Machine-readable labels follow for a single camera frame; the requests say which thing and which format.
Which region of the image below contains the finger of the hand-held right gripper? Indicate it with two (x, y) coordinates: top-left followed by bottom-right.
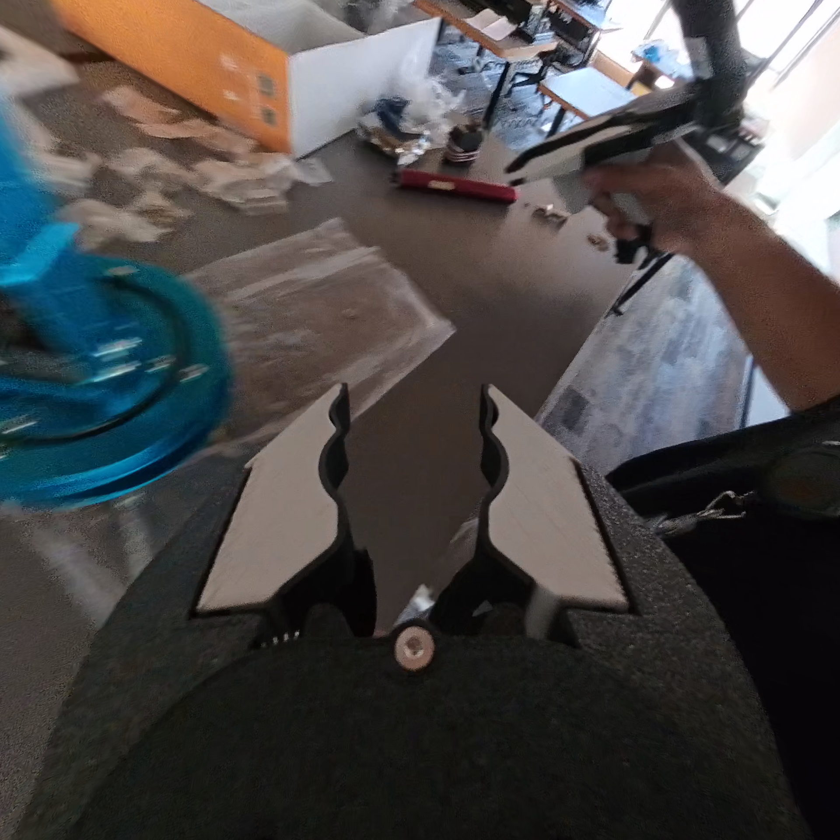
(509, 144), (655, 215)
(504, 87), (698, 174)

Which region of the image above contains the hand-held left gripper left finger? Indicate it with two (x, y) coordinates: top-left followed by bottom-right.
(196, 384), (378, 636)

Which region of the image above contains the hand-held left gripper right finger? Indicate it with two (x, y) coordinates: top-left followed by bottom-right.
(433, 384), (634, 642)

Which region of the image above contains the person's right forearm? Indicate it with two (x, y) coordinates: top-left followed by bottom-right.
(692, 190), (840, 413)

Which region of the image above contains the dark grey desk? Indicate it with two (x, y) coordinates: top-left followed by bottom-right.
(0, 26), (677, 840)

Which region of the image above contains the person's right hand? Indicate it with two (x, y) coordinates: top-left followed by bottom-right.
(584, 161), (724, 255)

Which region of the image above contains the stack of dark red pads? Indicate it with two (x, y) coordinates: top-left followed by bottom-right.
(441, 122), (488, 166)

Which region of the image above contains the long workbench with equipment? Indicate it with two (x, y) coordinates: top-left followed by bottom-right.
(412, 0), (619, 120)

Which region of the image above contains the red electric screwdriver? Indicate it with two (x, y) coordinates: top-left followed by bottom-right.
(392, 168), (519, 206)

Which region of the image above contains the crumpled clear plastic wrap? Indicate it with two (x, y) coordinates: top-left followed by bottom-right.
(392, 38), (468, 133)

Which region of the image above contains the large clear plastic bag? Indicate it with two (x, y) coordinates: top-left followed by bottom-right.
(185, 217), (458, 442)

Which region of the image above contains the group of small parts bags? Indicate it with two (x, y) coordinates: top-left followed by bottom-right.
(39, 84), (333, 245)

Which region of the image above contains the orange and white cardboard box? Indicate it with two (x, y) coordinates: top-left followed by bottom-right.
(51, 0), (443, 160)

